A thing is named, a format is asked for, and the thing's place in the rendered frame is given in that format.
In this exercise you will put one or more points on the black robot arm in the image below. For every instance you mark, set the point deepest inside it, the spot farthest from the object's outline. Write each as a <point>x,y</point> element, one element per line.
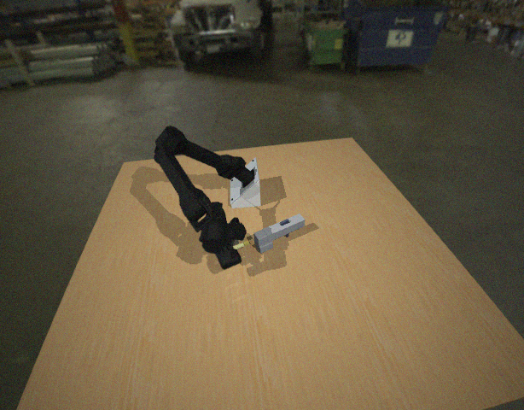
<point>193,201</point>

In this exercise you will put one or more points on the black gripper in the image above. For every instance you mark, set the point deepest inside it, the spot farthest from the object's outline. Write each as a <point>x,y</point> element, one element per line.
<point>229,256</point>

